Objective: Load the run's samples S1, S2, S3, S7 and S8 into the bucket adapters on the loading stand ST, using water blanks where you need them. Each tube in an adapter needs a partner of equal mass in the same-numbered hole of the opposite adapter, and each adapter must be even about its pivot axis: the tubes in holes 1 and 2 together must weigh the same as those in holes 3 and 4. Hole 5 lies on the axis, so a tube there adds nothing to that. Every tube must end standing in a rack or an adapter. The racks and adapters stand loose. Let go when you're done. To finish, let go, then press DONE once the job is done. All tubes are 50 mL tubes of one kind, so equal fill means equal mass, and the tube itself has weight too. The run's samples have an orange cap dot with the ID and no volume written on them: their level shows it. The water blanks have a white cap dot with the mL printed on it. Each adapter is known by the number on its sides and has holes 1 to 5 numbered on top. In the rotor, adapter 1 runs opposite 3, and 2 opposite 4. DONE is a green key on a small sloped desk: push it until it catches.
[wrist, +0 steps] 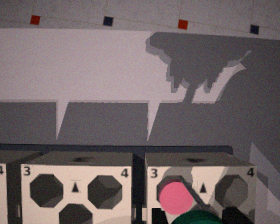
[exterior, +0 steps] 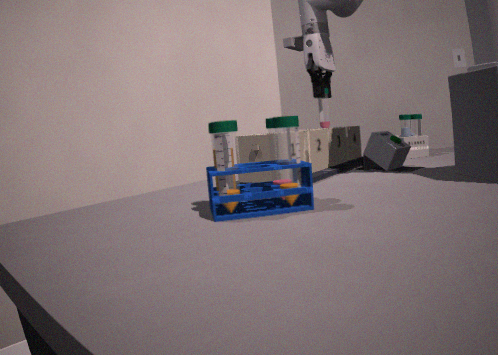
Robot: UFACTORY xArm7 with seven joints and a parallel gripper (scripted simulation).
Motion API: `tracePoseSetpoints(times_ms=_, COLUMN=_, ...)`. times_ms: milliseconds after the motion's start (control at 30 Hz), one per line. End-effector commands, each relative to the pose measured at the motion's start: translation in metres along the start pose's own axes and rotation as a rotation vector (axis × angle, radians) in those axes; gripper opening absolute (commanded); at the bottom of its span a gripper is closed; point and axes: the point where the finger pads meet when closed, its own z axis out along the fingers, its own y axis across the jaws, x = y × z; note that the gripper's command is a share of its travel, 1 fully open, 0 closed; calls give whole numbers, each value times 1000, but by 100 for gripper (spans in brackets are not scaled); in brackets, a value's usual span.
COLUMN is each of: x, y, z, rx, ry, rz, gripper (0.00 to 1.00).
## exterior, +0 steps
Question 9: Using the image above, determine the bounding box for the white tube rack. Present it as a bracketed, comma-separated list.
[395, 135, 429, 159]

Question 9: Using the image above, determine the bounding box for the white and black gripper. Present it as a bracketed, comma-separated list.
[303, 32, 335, 98]

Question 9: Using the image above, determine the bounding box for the blue tube rack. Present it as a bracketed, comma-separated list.
[206, 160, 314, 222]

